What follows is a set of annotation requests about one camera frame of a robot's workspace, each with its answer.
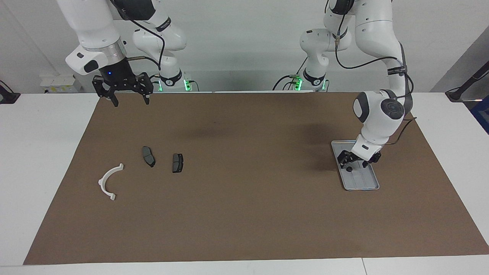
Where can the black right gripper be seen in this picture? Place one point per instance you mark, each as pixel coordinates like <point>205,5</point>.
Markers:
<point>118,78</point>

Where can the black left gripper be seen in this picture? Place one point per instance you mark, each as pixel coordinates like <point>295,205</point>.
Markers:
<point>359,158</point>

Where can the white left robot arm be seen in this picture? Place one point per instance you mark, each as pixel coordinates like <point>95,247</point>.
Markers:
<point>380,126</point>

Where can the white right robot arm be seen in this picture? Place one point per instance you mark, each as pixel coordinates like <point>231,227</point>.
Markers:
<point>93,26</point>

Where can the grey metal tray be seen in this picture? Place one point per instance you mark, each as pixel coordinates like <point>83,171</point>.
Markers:
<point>361,181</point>

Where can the dark tapered brake pad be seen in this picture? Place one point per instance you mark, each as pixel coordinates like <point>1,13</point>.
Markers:
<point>147,154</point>

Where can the dark rectangular brake pad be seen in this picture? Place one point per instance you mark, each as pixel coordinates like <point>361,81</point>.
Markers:
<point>177,163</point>

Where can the black stand with flat base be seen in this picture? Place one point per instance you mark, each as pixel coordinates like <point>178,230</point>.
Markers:
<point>7,97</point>

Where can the black stand with slanted pole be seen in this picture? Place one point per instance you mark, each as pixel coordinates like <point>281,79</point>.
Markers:
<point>456,94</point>

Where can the brown table mat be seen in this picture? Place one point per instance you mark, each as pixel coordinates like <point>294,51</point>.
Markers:
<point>244,221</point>

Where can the blue box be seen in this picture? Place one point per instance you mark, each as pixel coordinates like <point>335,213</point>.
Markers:
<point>482,114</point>

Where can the white wall socket box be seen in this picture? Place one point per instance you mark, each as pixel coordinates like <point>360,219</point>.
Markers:
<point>59,84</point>

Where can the white curved plastic bracket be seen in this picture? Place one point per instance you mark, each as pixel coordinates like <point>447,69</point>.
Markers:
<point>101,184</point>

